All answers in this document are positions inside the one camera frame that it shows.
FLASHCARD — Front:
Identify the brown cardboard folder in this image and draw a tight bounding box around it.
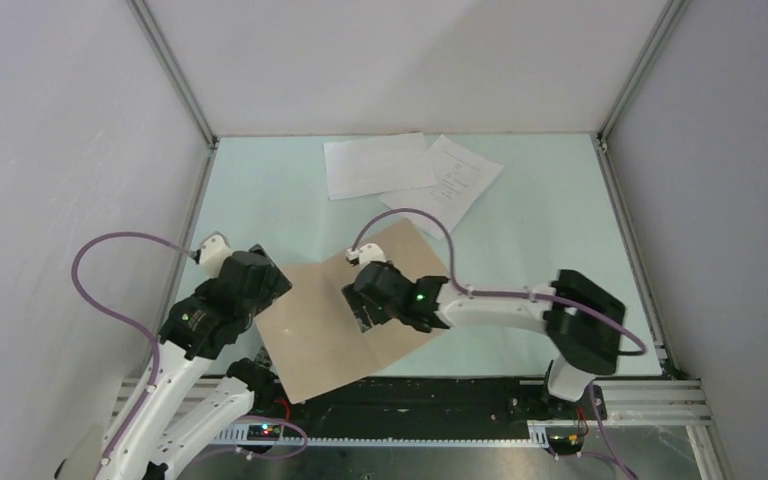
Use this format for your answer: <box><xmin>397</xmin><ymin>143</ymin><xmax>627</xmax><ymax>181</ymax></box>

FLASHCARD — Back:
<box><xmin>254</xmin><ymin>236</ymin><xmax>442</xmax><ymax>404</ymax></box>

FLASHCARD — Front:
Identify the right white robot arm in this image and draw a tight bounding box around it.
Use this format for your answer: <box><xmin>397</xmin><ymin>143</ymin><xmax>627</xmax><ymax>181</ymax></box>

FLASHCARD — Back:
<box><xmin>341</xmin><ymin>261</ymin><xmax>626</xmax><ymax>418</ymax></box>

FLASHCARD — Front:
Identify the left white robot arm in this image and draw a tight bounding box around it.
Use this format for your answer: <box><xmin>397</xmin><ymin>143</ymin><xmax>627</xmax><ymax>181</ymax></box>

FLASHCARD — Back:
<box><xmin>55</xmin><ymin>233</ymin><xmax>292</xmax><ymax>479</ymax></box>

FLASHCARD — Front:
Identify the printed white paper sheet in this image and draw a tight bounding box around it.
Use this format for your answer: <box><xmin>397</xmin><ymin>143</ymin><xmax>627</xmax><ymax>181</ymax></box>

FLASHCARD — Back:
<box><xmin>379</xmin><ymin>135</ymin><xmax>503</xmax><ymax>233</ymax></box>

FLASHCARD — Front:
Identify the left circuit board with LEDs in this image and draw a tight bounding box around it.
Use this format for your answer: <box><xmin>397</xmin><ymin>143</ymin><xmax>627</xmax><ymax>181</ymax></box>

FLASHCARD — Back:
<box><xmin>246</xmin><ymin>423</ymin><xmax>283</xmax><ymax>442</ymax></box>

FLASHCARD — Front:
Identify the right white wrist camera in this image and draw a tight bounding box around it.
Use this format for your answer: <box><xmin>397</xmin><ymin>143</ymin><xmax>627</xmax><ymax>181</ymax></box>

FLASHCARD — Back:
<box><xmin>345</xmin><ymin>243</ymin><xmax>387</xmax><ymax>267</ymax></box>

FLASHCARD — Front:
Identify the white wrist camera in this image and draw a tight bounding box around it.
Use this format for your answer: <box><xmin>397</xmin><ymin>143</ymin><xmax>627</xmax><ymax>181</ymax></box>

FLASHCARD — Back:
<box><xmin>345</xmin><ymin>243</ymin><xmax>387</xmax><ymax>267</ymax></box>
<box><xmin>194</xmin><ymin>232</ymin><xmax>232</xmax><ymax>278</ymax></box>

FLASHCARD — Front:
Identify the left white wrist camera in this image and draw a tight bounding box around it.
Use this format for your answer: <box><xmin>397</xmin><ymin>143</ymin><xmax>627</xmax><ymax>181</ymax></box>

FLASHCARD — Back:
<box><xmin>194</xmin><ymin>232</ymin><xmax>232</xmax><ymax>278</ymax></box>

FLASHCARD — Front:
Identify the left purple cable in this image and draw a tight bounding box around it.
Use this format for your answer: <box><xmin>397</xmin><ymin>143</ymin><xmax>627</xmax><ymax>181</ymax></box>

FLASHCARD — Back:
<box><xmin>70</xmin><ymin>231</ymin><xmax>308</xmax><ymax>480</ymax></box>

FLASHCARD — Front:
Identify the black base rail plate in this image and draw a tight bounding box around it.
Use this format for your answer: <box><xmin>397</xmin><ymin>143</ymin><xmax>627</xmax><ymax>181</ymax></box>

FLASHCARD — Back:
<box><xmin>258</xmin><ymin>377</ymin><xmax>607</xmax><ymax>442</ymax></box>

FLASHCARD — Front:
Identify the right circuit board with wires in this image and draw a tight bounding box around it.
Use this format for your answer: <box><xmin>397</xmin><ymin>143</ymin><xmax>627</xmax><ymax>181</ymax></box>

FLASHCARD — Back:
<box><xmin>545</xmin><ymin>429</ymin><xmax>586</xmax><ymax>458</ymax></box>

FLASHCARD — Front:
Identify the aluminium frame rail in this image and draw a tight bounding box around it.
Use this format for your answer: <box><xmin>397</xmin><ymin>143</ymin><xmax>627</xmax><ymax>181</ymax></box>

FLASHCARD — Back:
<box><xmin>519</xmin><ymin>378</ymin><xmax>713</xmax><ymax>427</ymax></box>

